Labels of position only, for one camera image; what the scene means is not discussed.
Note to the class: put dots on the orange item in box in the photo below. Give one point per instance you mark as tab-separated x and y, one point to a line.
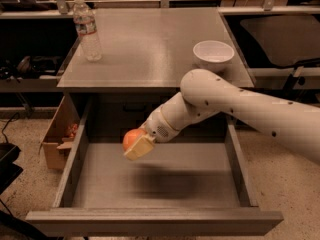
71	130

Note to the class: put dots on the cardboard box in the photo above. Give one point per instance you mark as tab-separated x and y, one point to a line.
55	144

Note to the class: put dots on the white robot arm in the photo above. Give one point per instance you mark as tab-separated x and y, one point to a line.
204	94

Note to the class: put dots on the clear plastic water bottle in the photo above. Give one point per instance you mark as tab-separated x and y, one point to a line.
84	20

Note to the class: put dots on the grey cabinet with top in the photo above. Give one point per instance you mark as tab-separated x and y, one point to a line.
146	52

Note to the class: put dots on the black equipment at left edge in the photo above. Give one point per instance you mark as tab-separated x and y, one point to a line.
9	171

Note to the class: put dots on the open grey top drawer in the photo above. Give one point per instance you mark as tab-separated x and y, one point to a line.
195	186

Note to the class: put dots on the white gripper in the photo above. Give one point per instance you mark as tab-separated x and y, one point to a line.
156	126

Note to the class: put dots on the orange fruit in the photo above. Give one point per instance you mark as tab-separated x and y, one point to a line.
131	136

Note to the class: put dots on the black drawer handle left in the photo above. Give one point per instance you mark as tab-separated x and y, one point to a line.
134	107

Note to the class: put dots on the white bowl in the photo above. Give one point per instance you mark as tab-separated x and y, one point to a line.
213	55

